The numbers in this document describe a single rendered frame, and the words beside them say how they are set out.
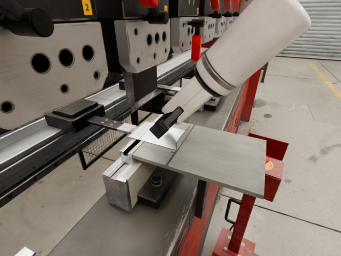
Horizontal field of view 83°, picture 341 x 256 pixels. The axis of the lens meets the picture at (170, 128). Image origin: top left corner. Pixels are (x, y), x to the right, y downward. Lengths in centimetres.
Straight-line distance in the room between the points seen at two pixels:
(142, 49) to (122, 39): 4
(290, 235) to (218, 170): 130
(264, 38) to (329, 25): 755
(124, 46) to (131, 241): 36
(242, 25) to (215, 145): 25
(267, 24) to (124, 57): 21
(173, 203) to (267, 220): 123
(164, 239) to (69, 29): 38
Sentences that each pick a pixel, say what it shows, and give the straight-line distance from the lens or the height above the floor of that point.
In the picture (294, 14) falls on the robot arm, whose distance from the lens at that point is 32.
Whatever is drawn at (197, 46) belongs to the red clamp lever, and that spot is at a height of 119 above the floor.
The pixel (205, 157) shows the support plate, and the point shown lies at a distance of 42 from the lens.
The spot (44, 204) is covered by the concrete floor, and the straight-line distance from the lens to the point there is 186.
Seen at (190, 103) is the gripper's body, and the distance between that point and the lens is 36.
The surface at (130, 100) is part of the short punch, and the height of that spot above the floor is 111.
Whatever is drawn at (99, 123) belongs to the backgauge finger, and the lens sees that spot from 56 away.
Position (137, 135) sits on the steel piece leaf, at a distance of 49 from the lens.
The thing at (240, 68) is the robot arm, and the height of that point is 119.
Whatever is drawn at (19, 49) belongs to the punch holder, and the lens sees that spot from 21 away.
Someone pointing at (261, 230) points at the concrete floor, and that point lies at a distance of 160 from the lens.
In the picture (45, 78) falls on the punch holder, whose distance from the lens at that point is 22.
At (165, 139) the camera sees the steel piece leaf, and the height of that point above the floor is 100.
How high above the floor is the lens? 126
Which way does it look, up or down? 31 degrees down
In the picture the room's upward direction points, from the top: straight up
